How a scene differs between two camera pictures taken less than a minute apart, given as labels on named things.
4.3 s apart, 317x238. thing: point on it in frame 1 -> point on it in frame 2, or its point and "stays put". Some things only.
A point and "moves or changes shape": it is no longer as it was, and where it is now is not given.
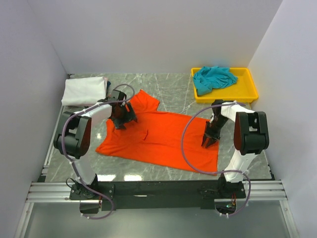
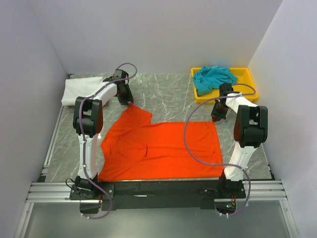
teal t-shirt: x=206 y=79 stays put
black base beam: x=136 y=195 stays put
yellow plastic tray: x=244 y=89 stays put
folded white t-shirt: x=82 y=90 stays put
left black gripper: x=130 y=116 -> x=124 y=101
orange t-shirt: x=167 y=140 moves or changes shape
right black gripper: x=208 y=134 -> x=214 y=114
